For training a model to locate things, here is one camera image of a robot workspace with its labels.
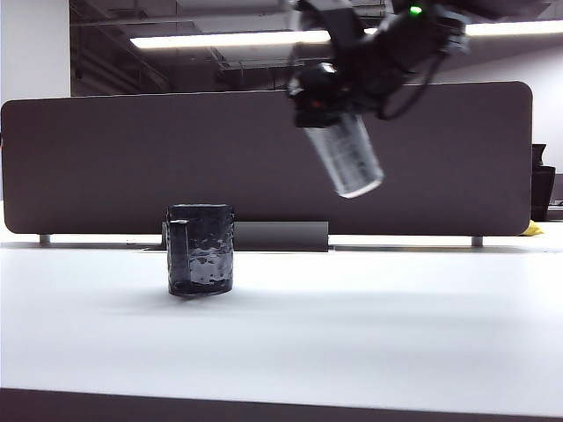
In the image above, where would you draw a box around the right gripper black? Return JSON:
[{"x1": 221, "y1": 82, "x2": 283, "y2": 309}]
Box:
[{"x1": 289, "y1": 34, "x2": 402, "y2": 129}]

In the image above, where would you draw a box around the dark desk divider panel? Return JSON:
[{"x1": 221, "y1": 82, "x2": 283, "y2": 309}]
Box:
[{"x1": 0, "y1": 80, "x2": 534, "y2": 236}]

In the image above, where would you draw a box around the long ceiling light strip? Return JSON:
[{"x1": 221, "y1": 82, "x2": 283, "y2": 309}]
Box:
[{"x1": 129, "y1": 19, "x2": 563, "y2": 49}]

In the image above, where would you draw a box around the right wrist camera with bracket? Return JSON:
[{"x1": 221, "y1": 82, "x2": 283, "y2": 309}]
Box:
[{"x1": 289, "y1": 0, "x2": 369, "y2": 52}]

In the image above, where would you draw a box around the black office chair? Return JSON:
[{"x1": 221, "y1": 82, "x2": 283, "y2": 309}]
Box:
[{"x1": 530, "y1": 143, "x2": 558, "y2": 222}]

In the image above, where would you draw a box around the silver printed metal can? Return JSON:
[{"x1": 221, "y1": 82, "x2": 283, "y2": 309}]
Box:
[{"x1": 305, "y1": 112, "x2": 385, "y2": 200}]

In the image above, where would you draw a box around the dark textured glass mug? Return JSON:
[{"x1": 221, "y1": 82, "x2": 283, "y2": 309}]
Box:
[{"x1": 166, "y1": 202, "x2": 236, "y2": 298}]

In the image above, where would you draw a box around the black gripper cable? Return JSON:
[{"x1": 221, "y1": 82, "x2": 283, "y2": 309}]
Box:
[{"x1": 377, "y1": 47, "x2": 446, "y2": 122}]

